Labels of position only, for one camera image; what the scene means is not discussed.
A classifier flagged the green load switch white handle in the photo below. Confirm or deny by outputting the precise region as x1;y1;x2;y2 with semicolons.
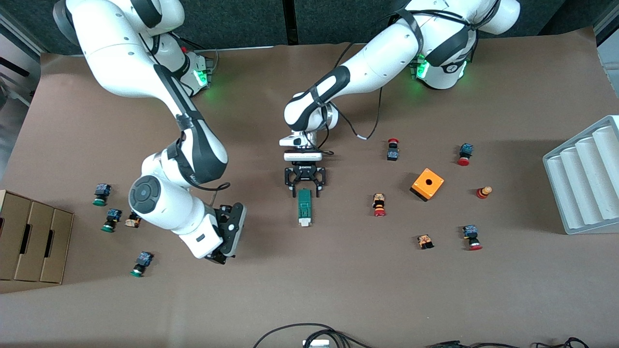
297;189;313;227

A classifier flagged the green pushbutton with blue block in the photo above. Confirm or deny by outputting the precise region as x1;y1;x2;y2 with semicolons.
130;251;154;278
93;184;112;207
101;209;122;233

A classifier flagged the brown cardboard box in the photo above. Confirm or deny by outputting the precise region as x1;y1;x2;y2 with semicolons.
0;189;74;285

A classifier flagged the grey ridged plastic tray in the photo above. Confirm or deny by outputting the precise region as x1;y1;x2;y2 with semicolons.
543;115;619;235

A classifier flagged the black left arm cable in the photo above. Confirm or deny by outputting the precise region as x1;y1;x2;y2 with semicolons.
331;41;383;142

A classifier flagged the orange button enclosure box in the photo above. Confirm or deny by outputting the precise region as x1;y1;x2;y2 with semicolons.
410;168;445;203

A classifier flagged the black looped cable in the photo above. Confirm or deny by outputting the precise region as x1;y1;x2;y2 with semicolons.
253;323;375;348

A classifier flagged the black right base cable bundle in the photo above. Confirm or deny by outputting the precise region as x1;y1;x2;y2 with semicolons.
172;33;219;73

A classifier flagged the black cable with plug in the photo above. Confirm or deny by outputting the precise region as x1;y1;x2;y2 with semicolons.
426;340;532;348

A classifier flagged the black coiled cable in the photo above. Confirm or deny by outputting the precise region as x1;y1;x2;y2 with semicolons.
532;337;591;348

